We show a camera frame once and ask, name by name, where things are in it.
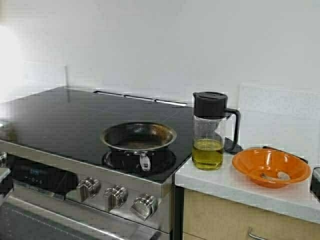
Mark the glass oil bottle black lid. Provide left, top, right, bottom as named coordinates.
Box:
left=191, top=91, right=241, bottom=171

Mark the black spatula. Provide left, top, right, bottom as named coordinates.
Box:
left=223, top=136, right=308, bottom=163

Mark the orange plastic bowl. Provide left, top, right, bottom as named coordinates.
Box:
left=232, top=147, right=311, bottom=189

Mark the raw shrimp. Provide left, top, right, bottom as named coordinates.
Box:
left=260, top=171, right=291, bottom=181

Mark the right steel stove knob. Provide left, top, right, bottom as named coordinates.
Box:
left=130, top=194, right=158, bottom=221

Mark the steel stove knob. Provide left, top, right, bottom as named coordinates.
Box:
left=76, top=177, right=101, bottom=202
left=130, top=194, right=158, bottom=221
left=103, top=185, right=129, bottom=212

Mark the middle steel stove knob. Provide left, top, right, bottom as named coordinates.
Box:
left=103, top=185, right=129, bottom=212

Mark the left steel stove knob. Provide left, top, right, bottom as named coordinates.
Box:
left=76, top=177, right=101, bottom=202

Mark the wooden cabinet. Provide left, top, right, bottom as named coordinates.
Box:
left=182, top=190, right=320, bottom=240

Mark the stainless steel stove range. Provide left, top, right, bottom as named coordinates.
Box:
left=0, top=87, right=193, bottom=240

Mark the black object at right edge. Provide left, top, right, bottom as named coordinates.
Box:
left=310, top=167, right=320, bottom=201

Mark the steel drawer handle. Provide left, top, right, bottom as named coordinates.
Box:
left=247, top=227, right=265, bottom=240

